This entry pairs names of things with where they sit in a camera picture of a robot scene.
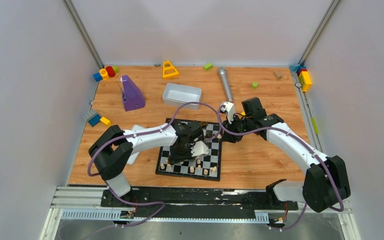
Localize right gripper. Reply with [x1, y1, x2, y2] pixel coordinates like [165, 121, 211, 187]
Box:
[221, 113, 253, 144]

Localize black white chessboard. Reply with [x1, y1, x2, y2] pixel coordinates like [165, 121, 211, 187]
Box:
[155, 119, 222, 182]

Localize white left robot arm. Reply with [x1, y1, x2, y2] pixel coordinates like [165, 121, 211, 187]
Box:
[88, 120, 209, 207]

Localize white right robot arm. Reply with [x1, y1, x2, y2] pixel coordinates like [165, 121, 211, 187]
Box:
[217, 97, 351, 213]

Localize small green cube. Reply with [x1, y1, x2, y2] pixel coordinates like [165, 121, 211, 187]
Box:
[251, 82, 259, 89]

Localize white rectangular box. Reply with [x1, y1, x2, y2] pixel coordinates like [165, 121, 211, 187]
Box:
[162, 83, 202, 107]

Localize brown wooden block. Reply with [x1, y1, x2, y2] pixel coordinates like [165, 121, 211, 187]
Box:
[273, 71, 283, 80]

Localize white box lid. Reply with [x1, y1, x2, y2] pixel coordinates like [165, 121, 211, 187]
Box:
[126, 124, 145, 165]

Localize silver microphone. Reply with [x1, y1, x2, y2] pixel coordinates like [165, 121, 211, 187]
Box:
[217, 66, 234, 103]

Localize purple metronome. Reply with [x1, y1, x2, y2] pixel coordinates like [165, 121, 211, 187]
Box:
[120, 75, 146, 112]

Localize yellow triangular toy block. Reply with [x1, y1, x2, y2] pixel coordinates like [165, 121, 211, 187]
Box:
[162, 60, 180, 79]

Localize stacked coloured blocks right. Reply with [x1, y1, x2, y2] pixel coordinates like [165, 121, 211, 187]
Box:
[289, 64, 313, 92]

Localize small yellow block left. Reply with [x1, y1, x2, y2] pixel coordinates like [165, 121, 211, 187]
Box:
[100, 116, 112, 127]

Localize blue block left edge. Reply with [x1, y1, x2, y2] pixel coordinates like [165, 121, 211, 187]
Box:
[87, 114, 101, 127]

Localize green block in corner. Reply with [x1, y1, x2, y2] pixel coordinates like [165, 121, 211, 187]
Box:
[112, 66, 119, 74]

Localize red cylinder block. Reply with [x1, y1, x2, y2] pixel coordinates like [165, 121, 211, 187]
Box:
[105, 66, 116, 78]

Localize yellow cylinder block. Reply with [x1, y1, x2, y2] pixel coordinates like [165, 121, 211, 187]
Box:
[99, 68, 110, 80]

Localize blue toy block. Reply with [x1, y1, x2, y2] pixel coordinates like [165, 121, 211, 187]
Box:
[93, 72, 103, 82]

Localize green block near wall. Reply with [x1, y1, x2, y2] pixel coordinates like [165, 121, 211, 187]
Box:
[203, 62, 214, 71]

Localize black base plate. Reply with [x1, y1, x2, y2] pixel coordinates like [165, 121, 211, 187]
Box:
[100, 186, 298, 219]

